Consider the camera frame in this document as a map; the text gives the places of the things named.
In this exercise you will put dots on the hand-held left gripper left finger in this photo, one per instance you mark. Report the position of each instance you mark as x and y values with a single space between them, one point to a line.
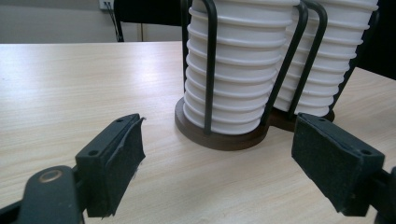
121 161

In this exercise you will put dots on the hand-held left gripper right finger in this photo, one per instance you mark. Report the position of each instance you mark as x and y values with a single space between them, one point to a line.
330 165

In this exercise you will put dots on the stack of white cups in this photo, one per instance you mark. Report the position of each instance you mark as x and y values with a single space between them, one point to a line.
336 62
239 68

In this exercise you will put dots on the black curtain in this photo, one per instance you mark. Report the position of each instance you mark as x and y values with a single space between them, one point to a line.
381 34

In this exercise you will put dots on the black folding chair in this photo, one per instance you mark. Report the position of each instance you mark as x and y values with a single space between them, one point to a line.
149 12

